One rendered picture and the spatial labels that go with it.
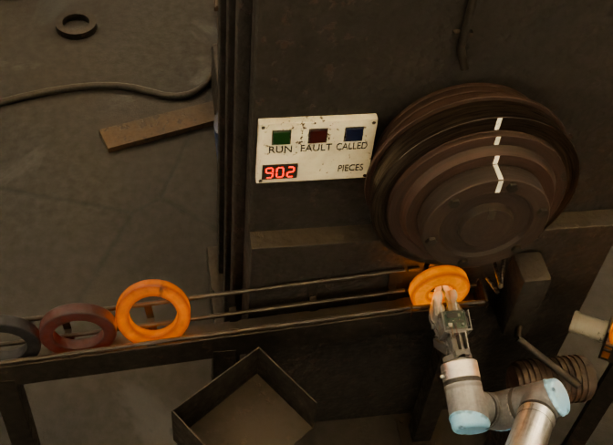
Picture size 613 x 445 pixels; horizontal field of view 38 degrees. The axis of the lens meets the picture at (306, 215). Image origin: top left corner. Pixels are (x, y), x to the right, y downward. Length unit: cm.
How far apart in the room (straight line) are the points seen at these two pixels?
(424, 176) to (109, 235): 172
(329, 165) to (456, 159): 32
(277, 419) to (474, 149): 81
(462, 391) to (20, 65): 263
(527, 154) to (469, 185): 15
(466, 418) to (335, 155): 68
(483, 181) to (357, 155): 32
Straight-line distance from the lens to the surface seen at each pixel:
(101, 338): 229
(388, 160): 191
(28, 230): 342
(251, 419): 220
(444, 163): 187
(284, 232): 219
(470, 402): 217
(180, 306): 224
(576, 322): 243
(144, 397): 294
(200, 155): 363
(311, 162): 201
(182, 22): 432
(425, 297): 230
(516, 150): 190
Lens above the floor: 252
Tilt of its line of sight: 47 degrees down
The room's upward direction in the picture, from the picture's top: 6 degrees clockwise
